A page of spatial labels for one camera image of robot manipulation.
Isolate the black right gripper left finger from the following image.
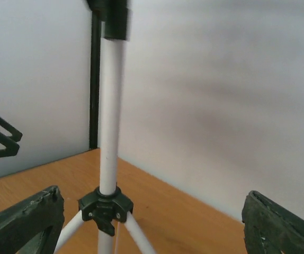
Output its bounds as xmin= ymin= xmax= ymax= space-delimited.
xmin=0 ymin=185 xmax=64 ymax=253

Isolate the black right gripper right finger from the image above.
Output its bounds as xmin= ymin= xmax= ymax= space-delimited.
xmin=242 ymin=190 xmax=304 ymax=254

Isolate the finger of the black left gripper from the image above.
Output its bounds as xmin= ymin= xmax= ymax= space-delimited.
xmin=0 ymin=104 xmax=23 ymax=143
xmin=0 ymin=137 xmax=20 ymax=161

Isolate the white tripod music stand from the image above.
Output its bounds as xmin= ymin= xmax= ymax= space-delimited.
xmin=55 ymin=1 xmax=156 ymax=253

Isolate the black aluminium frame rail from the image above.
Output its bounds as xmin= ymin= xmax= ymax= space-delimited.
xmin=89 ymin=12 xmax=101 ymax=150

